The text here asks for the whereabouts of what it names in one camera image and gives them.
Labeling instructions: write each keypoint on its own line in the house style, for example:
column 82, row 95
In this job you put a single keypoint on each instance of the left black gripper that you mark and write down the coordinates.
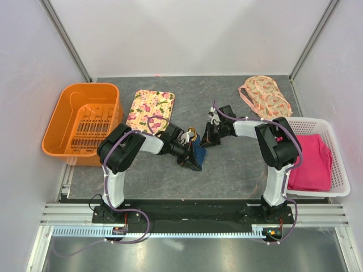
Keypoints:
column 188, row 159

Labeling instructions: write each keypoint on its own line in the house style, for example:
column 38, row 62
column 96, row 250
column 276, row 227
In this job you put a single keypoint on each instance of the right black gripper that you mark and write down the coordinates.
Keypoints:
column 206, row 141

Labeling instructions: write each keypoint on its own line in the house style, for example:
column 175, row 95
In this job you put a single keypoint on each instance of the dark blue paper napkin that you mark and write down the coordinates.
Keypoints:
column 197, row 155

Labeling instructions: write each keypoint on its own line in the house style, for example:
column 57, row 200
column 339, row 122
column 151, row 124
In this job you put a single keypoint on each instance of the gold spoon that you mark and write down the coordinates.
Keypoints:
column 194, row 133

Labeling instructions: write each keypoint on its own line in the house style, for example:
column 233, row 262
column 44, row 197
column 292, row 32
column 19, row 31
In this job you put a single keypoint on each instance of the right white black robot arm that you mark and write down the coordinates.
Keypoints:
column 278, row 145

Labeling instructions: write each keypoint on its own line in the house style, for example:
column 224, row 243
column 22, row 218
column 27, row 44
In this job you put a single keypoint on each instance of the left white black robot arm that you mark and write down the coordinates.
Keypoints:
column 118, row 151

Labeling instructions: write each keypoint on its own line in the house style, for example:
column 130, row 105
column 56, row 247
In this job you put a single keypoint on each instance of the floral rectangular tray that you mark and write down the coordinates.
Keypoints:
column 146, row 106

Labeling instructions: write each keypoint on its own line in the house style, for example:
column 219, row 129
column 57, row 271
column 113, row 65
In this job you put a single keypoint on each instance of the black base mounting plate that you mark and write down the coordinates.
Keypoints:
column 191, row 215

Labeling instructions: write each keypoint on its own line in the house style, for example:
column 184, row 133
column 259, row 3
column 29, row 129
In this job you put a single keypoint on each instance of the pink cloth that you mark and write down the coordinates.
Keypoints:
column 315, row 172

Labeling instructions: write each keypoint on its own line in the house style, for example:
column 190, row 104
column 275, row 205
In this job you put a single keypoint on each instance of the orange plastic basin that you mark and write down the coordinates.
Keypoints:
column 84, row 116

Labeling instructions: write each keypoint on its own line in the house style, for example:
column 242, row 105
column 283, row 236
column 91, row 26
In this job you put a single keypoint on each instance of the white perforated plastic basket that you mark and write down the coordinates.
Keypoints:
column 339, row 183

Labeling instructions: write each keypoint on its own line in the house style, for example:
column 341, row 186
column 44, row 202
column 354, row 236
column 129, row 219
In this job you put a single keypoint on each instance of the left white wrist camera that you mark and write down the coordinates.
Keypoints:
column 186, row 137

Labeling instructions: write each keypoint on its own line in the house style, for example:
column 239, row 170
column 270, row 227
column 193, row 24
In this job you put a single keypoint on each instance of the white slotted cable duct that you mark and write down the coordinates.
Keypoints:
column 113, row 232

